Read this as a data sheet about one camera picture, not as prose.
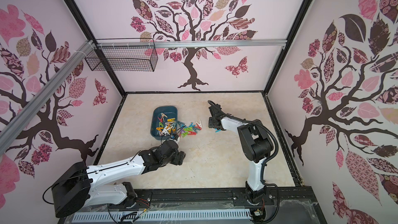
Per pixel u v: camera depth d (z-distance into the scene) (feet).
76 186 1.33
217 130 3.28
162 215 2.29
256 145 1.69
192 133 3.20
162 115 3.47
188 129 3.22
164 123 3.29
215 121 2.51
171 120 3.39
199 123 3.29
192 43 3.04
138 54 3.11
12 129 1.65
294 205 2.38
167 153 2.08
